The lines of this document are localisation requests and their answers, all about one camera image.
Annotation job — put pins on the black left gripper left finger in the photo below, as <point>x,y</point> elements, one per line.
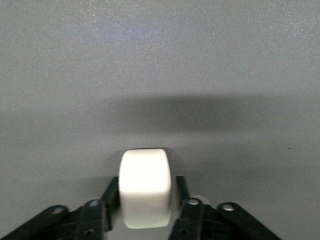
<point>75,222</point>

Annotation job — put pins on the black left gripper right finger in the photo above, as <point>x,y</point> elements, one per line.
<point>200,222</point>

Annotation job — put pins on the white steamed bun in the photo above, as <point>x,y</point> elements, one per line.
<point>145,185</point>

